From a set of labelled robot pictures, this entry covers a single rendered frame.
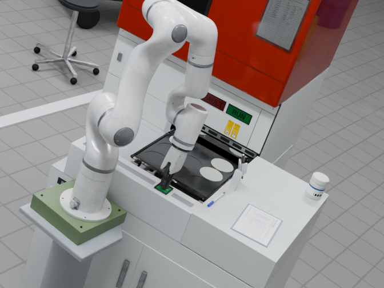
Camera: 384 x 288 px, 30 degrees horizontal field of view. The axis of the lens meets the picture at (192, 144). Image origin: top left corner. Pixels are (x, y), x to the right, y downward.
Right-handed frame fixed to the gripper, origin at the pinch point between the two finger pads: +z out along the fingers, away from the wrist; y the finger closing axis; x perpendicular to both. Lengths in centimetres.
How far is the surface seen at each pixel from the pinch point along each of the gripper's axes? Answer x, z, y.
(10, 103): -171, 68, -155
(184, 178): -1.2, 4.0, -24.5
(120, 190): -14.5, 10.9, 2.1
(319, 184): 46, -15, -45
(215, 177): 7.3, 1.4, -37.0
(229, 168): 8.1, -1.2, -48.9
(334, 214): 43, 51, -234
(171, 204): 6.7, 4.9, 3.4
